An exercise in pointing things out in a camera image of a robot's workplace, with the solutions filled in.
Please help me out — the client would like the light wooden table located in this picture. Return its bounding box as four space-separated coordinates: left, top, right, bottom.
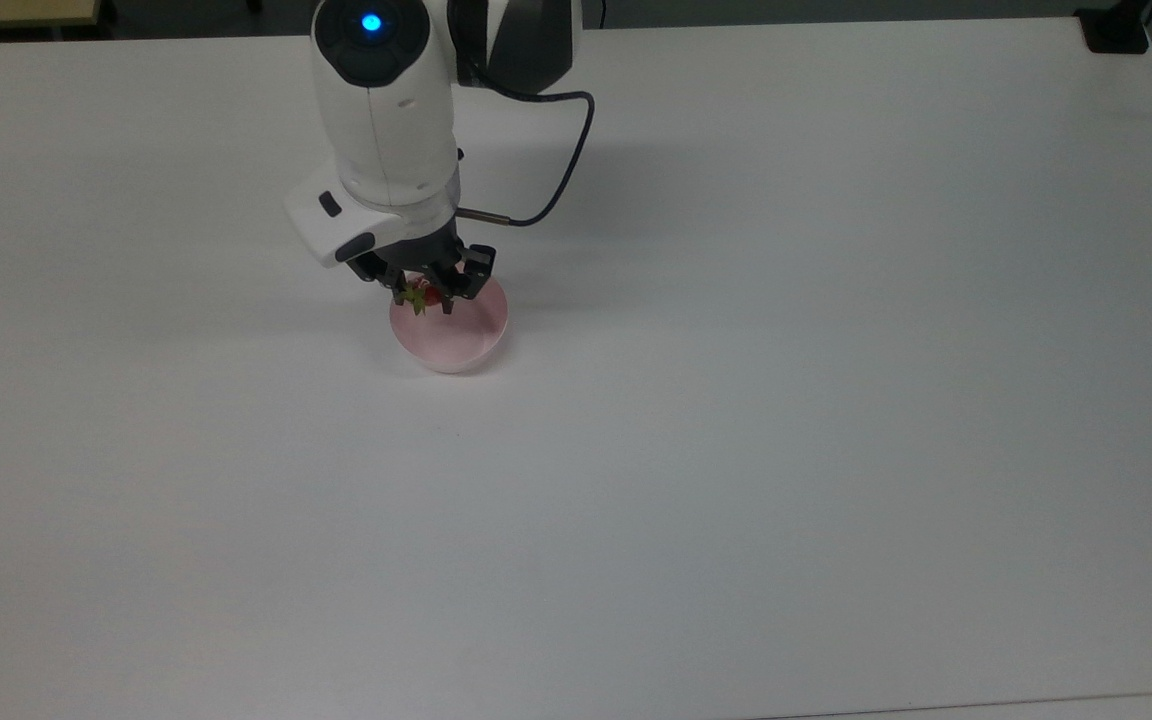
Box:
0 0 103 29

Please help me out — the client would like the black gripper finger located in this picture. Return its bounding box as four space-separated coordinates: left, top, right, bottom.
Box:
436 246 497 316
352 257 414 308

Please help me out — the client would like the black clamp mount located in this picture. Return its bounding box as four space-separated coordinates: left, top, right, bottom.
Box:
1075 0 1152 56

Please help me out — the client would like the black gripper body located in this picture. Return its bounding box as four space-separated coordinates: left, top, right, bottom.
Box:
376 228 467 280

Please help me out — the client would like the pink plastic bowl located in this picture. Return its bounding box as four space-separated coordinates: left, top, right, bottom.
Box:
389 272 512 375

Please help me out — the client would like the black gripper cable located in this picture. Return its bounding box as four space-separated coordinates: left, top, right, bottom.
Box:
451 60 598 229

